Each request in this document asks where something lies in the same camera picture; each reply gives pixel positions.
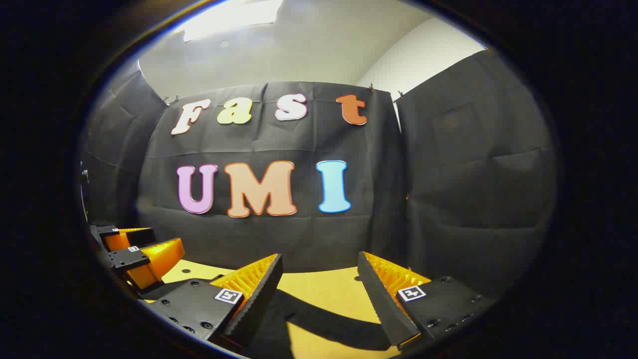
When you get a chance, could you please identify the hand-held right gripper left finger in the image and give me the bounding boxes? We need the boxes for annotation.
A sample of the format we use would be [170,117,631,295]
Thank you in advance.
[142,253,285,352]

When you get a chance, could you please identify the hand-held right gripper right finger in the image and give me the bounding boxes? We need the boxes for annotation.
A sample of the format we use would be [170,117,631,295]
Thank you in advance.
[357,251,499,352]

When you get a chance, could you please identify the black backdrop cloth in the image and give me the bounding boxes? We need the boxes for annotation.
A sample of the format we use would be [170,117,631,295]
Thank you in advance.
[80,49,559,300]

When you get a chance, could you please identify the ceiling light panel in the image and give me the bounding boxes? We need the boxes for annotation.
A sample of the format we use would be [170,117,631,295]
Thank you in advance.
[183,0,284,42]

